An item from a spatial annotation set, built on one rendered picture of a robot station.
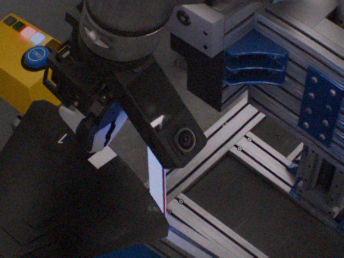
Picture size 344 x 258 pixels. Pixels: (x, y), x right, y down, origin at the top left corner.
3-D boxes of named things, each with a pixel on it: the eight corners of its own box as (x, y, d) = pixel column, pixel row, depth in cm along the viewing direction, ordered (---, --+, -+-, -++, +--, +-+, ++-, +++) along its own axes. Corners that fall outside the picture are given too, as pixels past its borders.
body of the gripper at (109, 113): (89, 46, 75) (109, -21, 65) (148, 98, 74) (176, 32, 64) (39, 89, 72) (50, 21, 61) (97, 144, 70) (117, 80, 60)
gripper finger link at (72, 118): (66, 119, 81) (75, 77, 73) (102, 154, 80) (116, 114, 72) (48, 136, 80) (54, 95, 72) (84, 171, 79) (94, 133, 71)
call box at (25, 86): (-20, 86, 117) (-33, 43, 108) (19, 53, 121) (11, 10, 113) (38, 132, 110) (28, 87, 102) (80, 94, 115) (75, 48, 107)
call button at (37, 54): (21, 63, 106) (19, 55, 105) (39, 48, 108) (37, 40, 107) (37, 74, 105) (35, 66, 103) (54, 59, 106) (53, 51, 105)
